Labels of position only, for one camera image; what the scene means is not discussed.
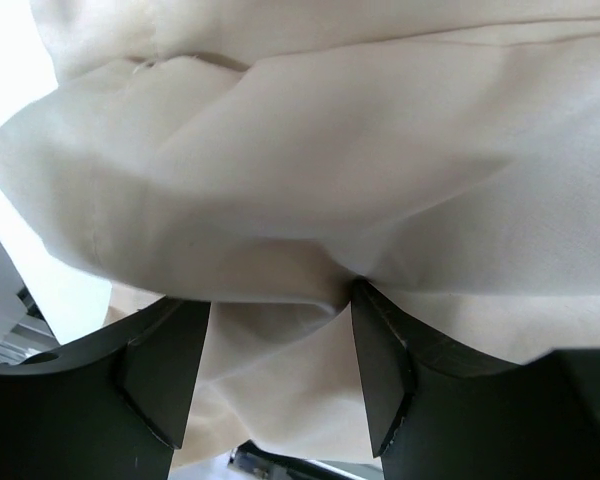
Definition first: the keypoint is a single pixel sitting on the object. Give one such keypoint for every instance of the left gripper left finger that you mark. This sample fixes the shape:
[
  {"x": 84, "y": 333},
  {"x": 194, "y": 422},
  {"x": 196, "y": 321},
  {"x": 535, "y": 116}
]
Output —
[{"x": 111, "y": 405}]

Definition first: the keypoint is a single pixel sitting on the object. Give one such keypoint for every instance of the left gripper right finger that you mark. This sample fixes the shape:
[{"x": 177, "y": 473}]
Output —
[{"x": 439, "y": 409}]

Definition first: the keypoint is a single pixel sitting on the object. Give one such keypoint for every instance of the beige trousers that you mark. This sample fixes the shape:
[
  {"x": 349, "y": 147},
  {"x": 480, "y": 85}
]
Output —
[{"x": 260, "y": 155}]

